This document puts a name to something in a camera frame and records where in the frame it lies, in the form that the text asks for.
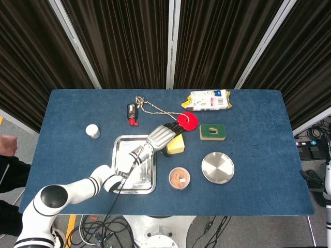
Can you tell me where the bystander bare hand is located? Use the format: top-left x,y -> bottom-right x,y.
0,135 -> 18,157

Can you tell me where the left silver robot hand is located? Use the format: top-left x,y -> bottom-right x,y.
146,121 -> 187,157

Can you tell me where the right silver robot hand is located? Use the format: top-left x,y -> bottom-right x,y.
299,169 -> 324,192

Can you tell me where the yellow cube block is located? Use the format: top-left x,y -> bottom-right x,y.
167,134 -> 186,156

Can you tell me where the transparent container of rubber bands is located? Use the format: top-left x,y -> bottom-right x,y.
169,167 -> 191,191

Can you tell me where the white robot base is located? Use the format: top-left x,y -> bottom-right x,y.
123,215 -> 196,248

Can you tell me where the person black clothing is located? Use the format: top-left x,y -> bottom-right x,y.
0,154 -> 32,237

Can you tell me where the red plastic disc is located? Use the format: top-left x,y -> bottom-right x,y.
177,112 -> 199,132

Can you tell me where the black bottle with red cap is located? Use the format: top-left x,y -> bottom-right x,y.
126,103 -> 140,127

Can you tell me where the black power strip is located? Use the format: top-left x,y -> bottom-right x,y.
294,141 -> 320,148

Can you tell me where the rectangular steel tray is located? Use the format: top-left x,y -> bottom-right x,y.
110,134 -> 157,195

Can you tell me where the green and yellow sponge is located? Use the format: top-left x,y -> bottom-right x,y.
199,123 -> 226,142

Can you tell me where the white snack package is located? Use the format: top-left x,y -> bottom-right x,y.
180,89 -> 233,112

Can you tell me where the round steel plate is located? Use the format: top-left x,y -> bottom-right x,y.
201,151 -> 235,184

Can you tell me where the small white jar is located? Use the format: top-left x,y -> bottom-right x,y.
85,124 -> 101,140

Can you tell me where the blue table cloth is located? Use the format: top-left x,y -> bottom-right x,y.
22,89 -> 315,216

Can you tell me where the dark brown curtain panel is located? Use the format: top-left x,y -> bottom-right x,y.
0,0 -> 95,133
173,0 -> 285,90
62,0 -> 170,90
243,0 -> 331,130

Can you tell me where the black and white shoe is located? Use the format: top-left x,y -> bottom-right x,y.
51,223 -> 68,248

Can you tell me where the braided beige rope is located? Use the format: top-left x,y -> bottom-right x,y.
135,96 -> 191,122

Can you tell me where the white frame post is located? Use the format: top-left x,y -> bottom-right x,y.
49,0 -> 103,90
165,0 -> 179,90
234,0 -> 298,90

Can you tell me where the black floor cable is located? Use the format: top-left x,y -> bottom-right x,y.
203,215 -> 231,248

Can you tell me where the bundle of floor cables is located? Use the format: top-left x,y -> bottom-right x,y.
76,215 -> 137,248

